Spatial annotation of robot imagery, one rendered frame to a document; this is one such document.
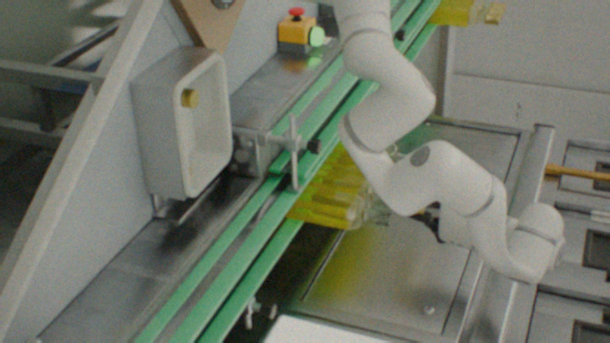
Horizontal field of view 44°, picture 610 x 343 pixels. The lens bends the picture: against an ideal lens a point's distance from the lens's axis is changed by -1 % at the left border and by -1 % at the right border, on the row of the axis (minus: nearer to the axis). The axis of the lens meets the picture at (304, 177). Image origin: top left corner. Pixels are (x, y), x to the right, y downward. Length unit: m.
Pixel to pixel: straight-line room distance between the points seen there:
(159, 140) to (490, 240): 0.58
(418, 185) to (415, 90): 0.15
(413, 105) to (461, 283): 0.49
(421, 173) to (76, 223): 0.54
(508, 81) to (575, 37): 0.77
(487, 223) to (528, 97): 6.66
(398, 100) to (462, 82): 6.78
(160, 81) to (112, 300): 0.36
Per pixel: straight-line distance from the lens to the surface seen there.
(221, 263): 1.33
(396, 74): 1.15
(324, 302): 1.48
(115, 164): 1.30
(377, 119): 1.18
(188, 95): 1.35
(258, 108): 1.57
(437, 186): 1.17
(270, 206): 1.46
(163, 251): 1.34
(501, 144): 2.11
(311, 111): 1.59
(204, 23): 1.45
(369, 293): 1.51
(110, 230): 1.32
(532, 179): 1.91
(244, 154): 1.48
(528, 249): 1.33
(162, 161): 1.34
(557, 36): 7.62
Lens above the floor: 1.46
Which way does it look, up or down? 19 degrees down
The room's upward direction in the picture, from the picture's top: 101 degrees clockwise
